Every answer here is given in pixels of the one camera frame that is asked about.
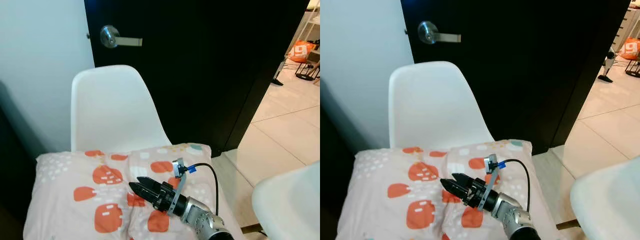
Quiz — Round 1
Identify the white black upright device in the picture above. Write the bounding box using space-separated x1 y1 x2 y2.
271 55 288 87
597 47 617 83

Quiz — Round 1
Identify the orange bag with white print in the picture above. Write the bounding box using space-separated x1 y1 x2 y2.
288 40 317 64
619 37 640 61

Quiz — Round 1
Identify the pink pillow with orange patches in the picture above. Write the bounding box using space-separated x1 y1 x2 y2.
336 139 561 240
22 142 246 240

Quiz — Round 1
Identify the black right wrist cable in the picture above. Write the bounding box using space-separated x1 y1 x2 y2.
498 158 532 213
187 162 221 217

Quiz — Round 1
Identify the white shelf unit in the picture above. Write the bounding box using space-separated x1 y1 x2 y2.
612 7 640 51
300 0 321 43

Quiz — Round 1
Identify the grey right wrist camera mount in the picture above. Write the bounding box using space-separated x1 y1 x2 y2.
171 158 189 217
479 154 501 212

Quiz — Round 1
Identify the silver lever door handle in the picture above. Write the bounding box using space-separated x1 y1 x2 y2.
99 25 143 49
417 20 462 45

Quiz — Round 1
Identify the white plastic chair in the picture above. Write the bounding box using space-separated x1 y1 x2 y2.
556 155 640 240
388 61 496 151
240 161 321 240
70 65 173 153

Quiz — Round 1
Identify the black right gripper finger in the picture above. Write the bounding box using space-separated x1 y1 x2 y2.
137 176 162 193
452 172 476 191
129 183 159 204
440 179 471 205

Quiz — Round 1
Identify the black door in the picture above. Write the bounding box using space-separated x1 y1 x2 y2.
84 0 311 157
400 0 632 156

